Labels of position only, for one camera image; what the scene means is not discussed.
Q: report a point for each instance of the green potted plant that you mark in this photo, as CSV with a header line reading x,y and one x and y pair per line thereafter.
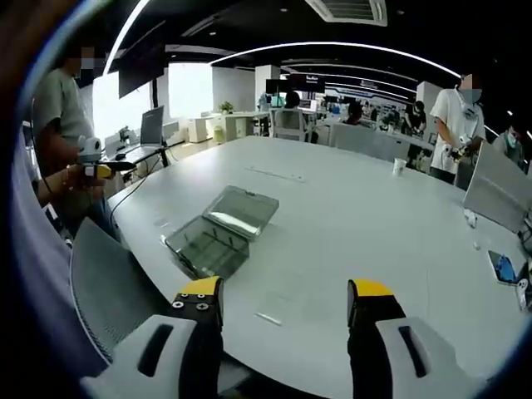
x,y
226,107

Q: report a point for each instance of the grey open laptop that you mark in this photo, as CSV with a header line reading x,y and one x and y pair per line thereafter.
x,y
151,126

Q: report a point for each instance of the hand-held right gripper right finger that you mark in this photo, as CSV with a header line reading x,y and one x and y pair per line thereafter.
x,y
415,365

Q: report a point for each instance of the ceiling air vent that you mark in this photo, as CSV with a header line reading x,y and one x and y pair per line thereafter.
x,y
347,10

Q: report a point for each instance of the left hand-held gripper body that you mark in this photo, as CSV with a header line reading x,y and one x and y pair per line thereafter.
x,y
89,151

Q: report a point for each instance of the person's pale blue clothing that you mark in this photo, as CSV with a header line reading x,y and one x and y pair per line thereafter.
x,y
37,270

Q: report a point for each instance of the small white strip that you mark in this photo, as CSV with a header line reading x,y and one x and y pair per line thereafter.
x,y
268,318

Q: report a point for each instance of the silver laptop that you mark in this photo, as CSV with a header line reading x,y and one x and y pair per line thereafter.
x,y
496,189

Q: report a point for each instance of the person's left hand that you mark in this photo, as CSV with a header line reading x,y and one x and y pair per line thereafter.
x,y
79,183

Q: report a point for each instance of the white hand-held gripper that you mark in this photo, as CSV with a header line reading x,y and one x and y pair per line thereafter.
x,y
522,293

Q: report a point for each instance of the black hanging monitor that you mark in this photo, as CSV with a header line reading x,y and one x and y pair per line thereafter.
x,y
139,81

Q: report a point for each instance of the pale green bin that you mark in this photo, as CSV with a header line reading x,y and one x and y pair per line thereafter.
x,y
218,134

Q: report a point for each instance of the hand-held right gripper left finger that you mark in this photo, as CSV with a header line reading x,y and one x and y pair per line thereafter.
x,y
166,365

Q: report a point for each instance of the white mesh office chair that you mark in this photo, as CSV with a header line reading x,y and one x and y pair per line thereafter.
x,y
289,122

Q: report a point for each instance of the clear plastic dual guide fixture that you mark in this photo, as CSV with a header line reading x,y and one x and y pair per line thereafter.
x,y
216,232

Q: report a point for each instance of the grey mesh office chair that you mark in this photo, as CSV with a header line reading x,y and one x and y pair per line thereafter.
x,y
108,282

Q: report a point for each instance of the white paper cup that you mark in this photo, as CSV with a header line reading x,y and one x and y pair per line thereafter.
x,y
399,167

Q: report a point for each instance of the small white case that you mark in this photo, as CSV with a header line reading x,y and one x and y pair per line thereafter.
x,y
470,218

